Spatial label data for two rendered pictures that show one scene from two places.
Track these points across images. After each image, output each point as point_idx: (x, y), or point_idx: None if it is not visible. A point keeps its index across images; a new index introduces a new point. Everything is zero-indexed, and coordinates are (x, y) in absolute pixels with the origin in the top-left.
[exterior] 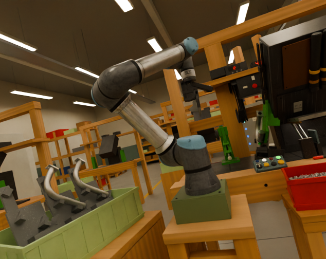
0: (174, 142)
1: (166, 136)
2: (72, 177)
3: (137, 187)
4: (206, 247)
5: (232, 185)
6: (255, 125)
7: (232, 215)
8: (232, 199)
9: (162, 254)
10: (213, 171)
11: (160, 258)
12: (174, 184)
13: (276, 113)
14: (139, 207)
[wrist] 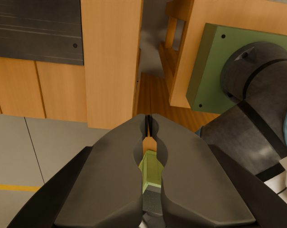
0: (280, 164)
1: None
2: None
3: (149, 182)
4: (169, 64)
5: (141, 8)
6: None
7: (271, 31)
8: (210, 19)
9: (155, 111)
10: (283, 54)
11: (161, 113)
12: (103, 126)
13: None
14: (154, 161)
